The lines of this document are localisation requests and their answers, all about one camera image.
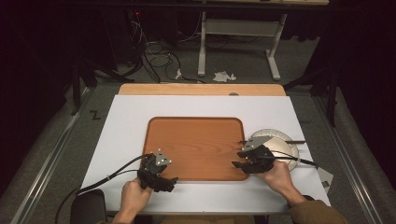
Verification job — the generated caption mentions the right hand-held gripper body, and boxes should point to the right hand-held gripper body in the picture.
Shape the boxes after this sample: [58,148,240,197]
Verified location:
[237,134,276,175]

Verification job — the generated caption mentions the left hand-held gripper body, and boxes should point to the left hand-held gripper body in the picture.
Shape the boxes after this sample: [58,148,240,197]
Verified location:
[136,148,173,190]

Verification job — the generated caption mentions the person's left hand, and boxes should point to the person's left hand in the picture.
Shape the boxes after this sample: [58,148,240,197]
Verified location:
[119,177,153,218]

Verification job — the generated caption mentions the person's right hand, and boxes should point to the person's right hand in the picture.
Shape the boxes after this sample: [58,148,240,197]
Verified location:
[255,160,308,207]

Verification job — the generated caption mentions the white round plate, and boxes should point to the white round plate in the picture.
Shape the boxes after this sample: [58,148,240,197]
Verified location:
[248,128,301,173]

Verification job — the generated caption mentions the black chopstick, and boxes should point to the black chopstick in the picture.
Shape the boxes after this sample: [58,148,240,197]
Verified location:
[237,140,307,146]

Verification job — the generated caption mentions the brown wooden tray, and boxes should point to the brown wooden tray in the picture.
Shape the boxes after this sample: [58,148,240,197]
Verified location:
[142,116,250,182]

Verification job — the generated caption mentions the white board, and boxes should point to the white board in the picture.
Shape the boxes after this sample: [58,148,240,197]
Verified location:
[80,94,332,217]

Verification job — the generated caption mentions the grey card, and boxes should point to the grey card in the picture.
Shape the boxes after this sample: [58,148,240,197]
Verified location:
[316,166,334,194]

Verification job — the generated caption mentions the black chair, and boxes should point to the black chair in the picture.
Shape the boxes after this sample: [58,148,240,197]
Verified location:
[69,189,108,224]

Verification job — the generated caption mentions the crumpled white paper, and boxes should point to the crumpled white paper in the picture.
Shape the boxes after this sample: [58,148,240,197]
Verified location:
[212,70,237,84]

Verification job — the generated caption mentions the black metal stand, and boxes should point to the black metal stand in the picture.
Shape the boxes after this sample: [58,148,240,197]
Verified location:
[282,66,340,128]
[70,55,135,117]

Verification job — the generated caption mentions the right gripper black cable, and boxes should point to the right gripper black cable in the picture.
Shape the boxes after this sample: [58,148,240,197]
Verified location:
[257,149,319,167]

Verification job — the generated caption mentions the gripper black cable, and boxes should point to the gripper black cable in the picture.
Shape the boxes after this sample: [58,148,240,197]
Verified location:
[257,149,319,167]
[54,153,154,224]

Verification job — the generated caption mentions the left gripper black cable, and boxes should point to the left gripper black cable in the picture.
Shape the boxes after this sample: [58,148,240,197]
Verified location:
[54,153,154,224]

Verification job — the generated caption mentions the metal floor rail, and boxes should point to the metal floor rail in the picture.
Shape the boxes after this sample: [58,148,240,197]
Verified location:
[312,94,386,224]
[10,87,94,224]

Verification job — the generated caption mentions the tangle of floor cables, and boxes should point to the tangle of floor cables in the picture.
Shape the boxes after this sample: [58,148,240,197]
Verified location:
[125,12,206,84]

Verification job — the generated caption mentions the white metal desk frame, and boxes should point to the white metal desk frame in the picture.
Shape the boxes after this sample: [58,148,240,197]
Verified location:
[197,10,290,82]

